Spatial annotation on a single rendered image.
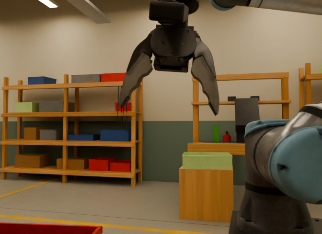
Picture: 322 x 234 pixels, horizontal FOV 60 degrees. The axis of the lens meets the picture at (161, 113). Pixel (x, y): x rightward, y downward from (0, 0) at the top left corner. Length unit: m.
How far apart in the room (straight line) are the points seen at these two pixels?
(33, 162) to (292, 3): 6.21
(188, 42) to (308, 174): 0.26
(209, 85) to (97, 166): 5.36
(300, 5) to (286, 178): 0.38
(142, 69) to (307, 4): 0.40
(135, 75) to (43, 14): 7.09
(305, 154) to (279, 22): 5.65
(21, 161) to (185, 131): 3.54
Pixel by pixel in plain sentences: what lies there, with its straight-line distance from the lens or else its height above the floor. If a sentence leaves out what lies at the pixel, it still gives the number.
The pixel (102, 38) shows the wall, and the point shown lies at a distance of 6.55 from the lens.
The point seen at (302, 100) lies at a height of 1.61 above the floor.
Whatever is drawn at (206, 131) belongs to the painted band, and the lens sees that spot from 5.66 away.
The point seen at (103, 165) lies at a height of 0.37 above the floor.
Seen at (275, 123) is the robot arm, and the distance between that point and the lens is 0.59.
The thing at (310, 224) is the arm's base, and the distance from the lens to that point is 0.66.
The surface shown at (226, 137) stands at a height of 0.93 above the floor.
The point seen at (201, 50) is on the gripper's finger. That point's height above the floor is 1.28.
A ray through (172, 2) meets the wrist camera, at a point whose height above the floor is 1.32.
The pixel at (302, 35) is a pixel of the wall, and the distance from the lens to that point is 6.05.
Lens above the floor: 1.17
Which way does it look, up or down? 2 degrees up
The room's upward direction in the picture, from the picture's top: straight up
